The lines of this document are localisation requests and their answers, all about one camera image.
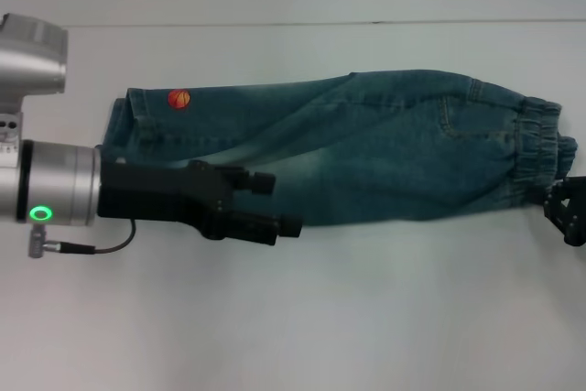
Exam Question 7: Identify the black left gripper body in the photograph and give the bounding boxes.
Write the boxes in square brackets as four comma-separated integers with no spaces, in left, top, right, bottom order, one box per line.
[96,157,235,242]

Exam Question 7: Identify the blue denim shorts basketball print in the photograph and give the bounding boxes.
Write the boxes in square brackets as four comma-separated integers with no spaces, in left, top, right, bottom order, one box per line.
[99,70,579,230]

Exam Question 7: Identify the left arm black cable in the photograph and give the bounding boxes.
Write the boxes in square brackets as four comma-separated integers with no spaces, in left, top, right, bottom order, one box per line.
[27,218,137,259]

